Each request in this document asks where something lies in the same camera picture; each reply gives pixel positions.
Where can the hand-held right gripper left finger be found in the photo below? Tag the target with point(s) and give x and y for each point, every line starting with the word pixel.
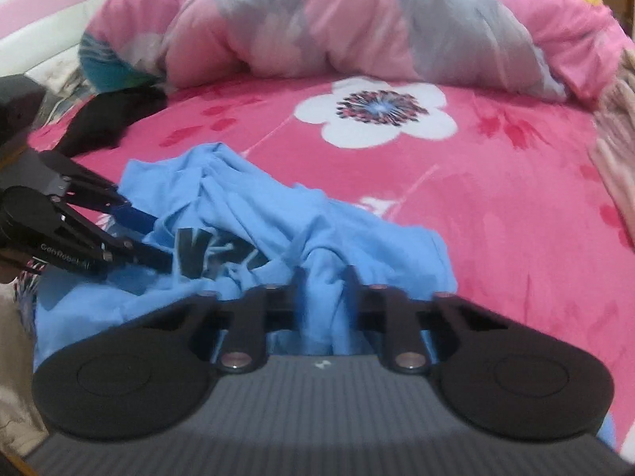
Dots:
pixel 275 302

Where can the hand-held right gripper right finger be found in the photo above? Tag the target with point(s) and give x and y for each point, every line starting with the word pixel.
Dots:
pixel 369 302

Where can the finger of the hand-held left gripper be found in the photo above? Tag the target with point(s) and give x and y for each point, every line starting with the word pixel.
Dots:
pixel 149 260
pixel 136 215

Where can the blue printed t-shirt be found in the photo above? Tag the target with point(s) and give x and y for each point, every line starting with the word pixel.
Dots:
pixel 258 208

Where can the black garment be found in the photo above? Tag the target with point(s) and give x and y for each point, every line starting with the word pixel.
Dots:
pixel 109 119

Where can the floral pillow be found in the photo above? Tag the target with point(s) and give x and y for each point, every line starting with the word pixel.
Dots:
pixel 59 82

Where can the pink floral bed sheet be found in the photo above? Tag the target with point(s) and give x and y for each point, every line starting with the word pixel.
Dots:
pixel 496 208

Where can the white fluffy bed pad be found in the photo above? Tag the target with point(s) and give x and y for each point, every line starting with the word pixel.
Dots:
pixel 15 382

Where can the pink white headboard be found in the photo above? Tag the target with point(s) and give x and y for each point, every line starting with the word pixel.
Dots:
pixel 39 29

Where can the pink grey floral quilt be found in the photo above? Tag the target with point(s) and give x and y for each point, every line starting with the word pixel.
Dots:
pixel 297 25

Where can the pink striped folded cloth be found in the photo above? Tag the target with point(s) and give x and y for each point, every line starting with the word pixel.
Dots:
pixel 615 158

